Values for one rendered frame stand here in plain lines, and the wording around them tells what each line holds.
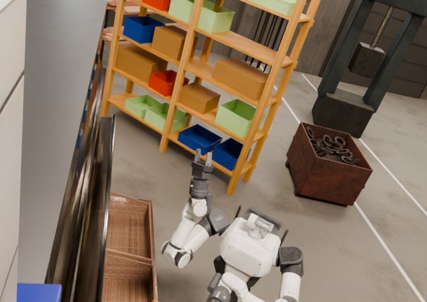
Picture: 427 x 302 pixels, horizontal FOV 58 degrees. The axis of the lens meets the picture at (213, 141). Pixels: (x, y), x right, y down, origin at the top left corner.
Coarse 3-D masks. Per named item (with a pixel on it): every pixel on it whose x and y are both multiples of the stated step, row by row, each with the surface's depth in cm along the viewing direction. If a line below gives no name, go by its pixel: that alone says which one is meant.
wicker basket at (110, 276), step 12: (108, 264) 237; (120, 264) 238; (132, 264) 240; (144, 264) 242; (108, 276) 242; (120, 276) 244; (132, 276) 245; (144, 276) 248; (108, 288) 238; (120, 288) 240; (132, 288) 242; (144, 288) 245; (108, 300) 231; (120, 300) 233; (132, 300) 235; (144, 300) 238
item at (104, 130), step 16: (96, 144) 221; (96, 160) 208; (112, 160) 213; (96, 176) 197; (96, 192) 187; (96, 208) 178; (96, 224) 169; (96, 240) 161; (80, 256) 154; (96, 256) 154; (80, 272) 147; (96, 272) 148; (80, 288) 142; (96, 288) 142
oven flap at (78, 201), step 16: (96, 80) 203; (96, 96) 196; (96, 112) 186; (96, 128) 173; (80, 160) 142; (80, 176) 138; (80, 192) 135; (80, 208) 130; (80, 224) 123; (64, 240) 109; (80, 240) 118; (64, 256) 107; (64, 272) 105; (64, 288) 103
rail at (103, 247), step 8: (112, 120) 242; (112, 128) 234; (112, 136) 227; (112, 144) 220; (112, 152) 214; (104, 208) 176; (104, 216) 171; (104, 224) 167; (104, 232) 163; (104, 240) 159; (104, 248) 156; (104, 256) 153; (104, 264) 150; (96, 296) 138
